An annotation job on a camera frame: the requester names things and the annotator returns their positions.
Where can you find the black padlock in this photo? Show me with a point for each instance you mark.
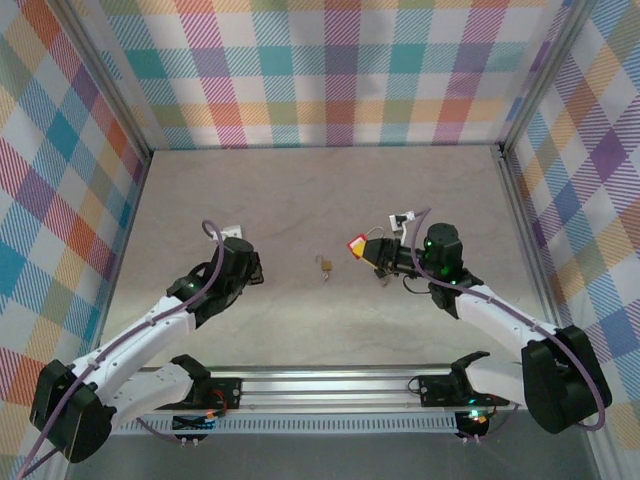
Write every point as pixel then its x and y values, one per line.
pixel 380 272

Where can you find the silver key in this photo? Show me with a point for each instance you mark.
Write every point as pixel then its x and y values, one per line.
pixel 385 282

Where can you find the small brass padlock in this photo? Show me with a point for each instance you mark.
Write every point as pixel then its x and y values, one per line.
pixel 327 265

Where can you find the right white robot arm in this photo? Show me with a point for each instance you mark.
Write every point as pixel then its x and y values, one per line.
pixel 500 315

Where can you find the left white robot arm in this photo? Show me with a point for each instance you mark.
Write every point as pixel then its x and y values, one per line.
pixel 140 330

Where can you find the blue terminal board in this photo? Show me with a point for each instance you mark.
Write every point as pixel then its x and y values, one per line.
pixel 195 424

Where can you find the small board with LED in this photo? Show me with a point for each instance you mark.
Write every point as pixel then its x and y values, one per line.
pixel 475 420

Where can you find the aluminium frame bar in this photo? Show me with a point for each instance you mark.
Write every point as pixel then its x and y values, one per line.
pixel 127 240
pixel 525 225

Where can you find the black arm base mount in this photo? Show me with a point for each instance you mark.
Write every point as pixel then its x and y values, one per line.
pixel 435 392
pixel 235 387

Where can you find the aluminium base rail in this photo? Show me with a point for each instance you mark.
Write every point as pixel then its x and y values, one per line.
pixel 325 390

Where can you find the short aluminium frame post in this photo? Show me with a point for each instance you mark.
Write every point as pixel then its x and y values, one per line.
pixel 602 460

